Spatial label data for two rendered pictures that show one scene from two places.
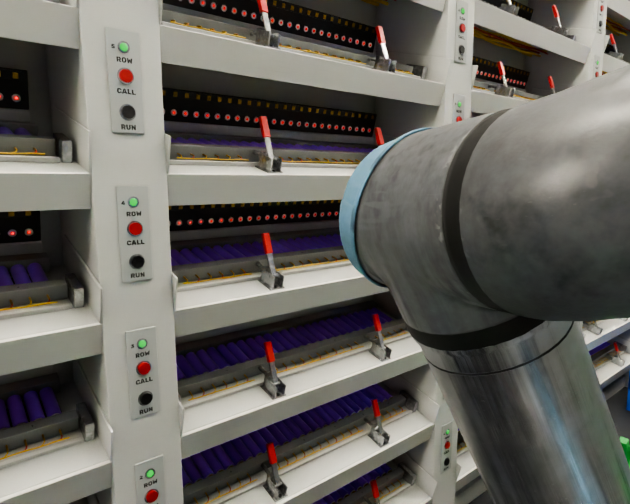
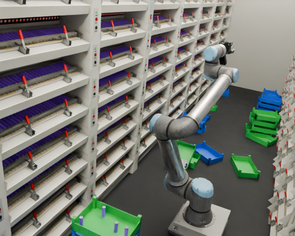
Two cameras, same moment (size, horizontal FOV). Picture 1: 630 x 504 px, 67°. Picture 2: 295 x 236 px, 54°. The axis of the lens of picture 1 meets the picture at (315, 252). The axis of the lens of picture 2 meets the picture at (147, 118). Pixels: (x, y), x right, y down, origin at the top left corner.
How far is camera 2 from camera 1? 137 cm
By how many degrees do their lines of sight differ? 32
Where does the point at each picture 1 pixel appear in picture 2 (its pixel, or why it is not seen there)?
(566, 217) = (176, 134)
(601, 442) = (176, 148)
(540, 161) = (174, 129)
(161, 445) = (93, 157)
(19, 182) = (80, 113)
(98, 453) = (84, 161)
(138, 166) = (94, 103)
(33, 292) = (72, 131)
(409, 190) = (161, 127)
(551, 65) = not seen: hidden behind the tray
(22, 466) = (73, 165)
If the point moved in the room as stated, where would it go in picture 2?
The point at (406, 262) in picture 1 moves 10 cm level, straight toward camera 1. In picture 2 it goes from (160, 133) to (165, 142)
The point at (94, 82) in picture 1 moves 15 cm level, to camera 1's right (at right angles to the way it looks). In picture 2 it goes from (90, 90) to (115, 88)
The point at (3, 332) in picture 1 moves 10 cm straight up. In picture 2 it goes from (75, 141) to (75, 126)
